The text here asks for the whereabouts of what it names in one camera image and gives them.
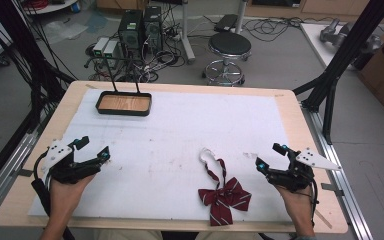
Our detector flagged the tangle of black floor cables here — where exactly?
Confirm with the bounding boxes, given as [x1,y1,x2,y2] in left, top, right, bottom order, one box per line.
[242,15,335,43]

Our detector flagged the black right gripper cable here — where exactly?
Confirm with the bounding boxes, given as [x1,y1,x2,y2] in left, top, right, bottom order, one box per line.
[307,178,320,229]

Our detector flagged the person's right leg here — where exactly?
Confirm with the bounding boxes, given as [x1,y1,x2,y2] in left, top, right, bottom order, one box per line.
[194,231,265,240]

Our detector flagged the flat black device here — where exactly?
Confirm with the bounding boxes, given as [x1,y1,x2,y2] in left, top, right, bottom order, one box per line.
[213,13,240,34]

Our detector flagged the round white table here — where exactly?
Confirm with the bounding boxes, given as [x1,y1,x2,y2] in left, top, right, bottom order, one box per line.
[22,0,80,16]

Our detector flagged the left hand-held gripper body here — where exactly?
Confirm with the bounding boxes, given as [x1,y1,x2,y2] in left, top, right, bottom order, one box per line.
[41,139,102,185]

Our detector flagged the person's left leg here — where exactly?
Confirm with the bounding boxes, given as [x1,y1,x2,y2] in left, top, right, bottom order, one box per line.
[94,229,165,240]

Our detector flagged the person's leg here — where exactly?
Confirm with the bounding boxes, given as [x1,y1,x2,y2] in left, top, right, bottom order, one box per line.
[94,229,165,240]
[194,231,265,240]

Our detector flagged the black round stool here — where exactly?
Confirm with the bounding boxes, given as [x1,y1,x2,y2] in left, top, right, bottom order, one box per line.
[202,31,253,87]

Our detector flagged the aluminium rail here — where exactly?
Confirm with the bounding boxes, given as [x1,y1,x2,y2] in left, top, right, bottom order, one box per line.
[300,102,375,240]
[0,130,40,222]

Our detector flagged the dark red striped bow tie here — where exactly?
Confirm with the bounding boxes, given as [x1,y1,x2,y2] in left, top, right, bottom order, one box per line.
[197,147,253,227]

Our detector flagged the tangle of computer cables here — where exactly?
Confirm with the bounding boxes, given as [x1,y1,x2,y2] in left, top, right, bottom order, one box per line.
[85,19,188,84]

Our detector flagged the person's right hand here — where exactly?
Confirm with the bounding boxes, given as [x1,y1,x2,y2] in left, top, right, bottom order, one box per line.
[274,184,314,222]

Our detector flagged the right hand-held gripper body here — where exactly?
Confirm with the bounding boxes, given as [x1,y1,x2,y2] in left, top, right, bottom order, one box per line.
[265,147,343,194]

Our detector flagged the grey desk leg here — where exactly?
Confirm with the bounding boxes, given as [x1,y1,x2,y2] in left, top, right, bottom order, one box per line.
[180,0,197,65]
[234,0,249,35]

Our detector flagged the small white box device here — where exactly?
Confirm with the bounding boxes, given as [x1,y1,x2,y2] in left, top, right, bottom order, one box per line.
[92,36,110,58]
[102,39,120,62]

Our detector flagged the white board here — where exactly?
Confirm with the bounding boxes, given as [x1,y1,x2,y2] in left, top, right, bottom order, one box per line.
[299,22,384,70]

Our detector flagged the person's left hand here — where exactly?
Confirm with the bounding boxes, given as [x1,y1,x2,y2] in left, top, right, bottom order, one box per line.
[48,173,96,218]

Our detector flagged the black metal frame post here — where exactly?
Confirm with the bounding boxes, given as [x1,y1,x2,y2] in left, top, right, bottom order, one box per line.
[292,0,384,145]
[0,0,78,198]

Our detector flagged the grey machine part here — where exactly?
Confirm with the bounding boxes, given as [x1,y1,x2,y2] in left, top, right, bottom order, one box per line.
[318,17,383,55]

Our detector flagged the white foam mat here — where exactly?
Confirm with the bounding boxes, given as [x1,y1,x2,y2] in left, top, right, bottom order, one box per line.
[27,87,293,224]

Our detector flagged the clear plastic sheet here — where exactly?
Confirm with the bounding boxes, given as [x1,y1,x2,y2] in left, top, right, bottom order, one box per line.
[41,19,90,46]

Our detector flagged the black tray with wooden bottom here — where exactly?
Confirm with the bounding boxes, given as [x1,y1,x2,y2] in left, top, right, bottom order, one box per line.
[83,55,153,117]

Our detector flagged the black computer tower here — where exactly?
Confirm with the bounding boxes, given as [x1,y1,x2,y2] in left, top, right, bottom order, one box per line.
[117,8,145,60]
[142,5,164,54]

